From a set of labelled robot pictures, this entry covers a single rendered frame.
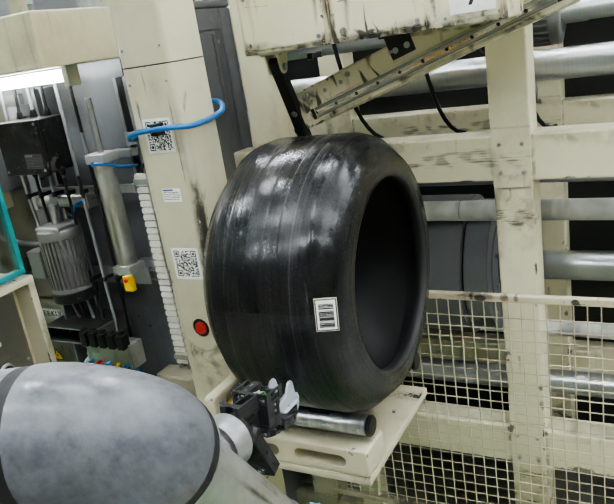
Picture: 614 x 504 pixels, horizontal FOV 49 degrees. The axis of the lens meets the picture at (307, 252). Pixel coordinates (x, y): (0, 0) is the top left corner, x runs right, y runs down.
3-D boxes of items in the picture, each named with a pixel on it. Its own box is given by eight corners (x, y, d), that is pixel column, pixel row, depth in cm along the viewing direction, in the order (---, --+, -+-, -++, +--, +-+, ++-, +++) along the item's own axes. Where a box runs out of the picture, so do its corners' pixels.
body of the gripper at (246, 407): (285, 382, 118) (247, 411, 108) (290, 428, 120) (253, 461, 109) (248, 377, 122) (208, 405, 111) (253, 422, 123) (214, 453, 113)
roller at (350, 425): (230, 418, 154) (222, 407, 152) (238, 402, 157) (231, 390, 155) (372, 441, 138) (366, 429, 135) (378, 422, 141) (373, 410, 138)
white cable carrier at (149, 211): (176, 362, 168) (133, 174, 153) (189, 353, 172) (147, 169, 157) (191, 364, 165) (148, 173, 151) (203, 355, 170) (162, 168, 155)
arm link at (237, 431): (241, 481, 105) (192, 471, 110) (258, 466, 110) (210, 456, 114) (235, 428, 104) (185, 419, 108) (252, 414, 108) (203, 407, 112)
